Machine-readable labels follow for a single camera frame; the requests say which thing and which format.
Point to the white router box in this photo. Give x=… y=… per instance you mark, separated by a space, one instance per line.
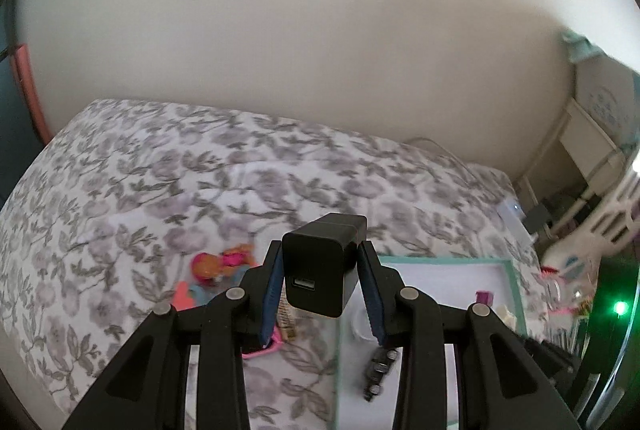
x=512 y=215

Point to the white plastic chair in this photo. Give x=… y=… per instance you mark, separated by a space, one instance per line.
x=609 y=228

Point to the black power adapter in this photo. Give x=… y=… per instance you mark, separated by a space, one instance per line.
x=536 y=219

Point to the black usb charger cube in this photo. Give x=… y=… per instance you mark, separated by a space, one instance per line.
x=320 y=263

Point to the pink door frame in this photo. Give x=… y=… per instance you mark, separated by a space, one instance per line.
x=23 y=74

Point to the pink round toy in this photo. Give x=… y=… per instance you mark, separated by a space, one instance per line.
x=273 y=345

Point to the cluttered side items pile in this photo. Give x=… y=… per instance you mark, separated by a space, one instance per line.
x=570 y=288

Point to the white plastic hair claw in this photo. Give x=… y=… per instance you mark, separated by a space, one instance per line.
x=507 y=317

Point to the teal shallow box lid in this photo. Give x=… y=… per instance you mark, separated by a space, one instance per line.
x=448 y=281

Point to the floral grey blanket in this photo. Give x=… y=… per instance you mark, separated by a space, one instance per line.
x=106 y=220

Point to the pink dog figurine toy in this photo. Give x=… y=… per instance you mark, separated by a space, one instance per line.
x=209 y=269

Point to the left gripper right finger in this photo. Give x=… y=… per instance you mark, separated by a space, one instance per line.
x=499 y=384

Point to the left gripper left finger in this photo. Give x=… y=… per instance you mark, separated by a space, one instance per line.
x=144 y=385

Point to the orange blue carrot knife toy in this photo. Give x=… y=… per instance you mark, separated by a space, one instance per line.
x=189 y=296

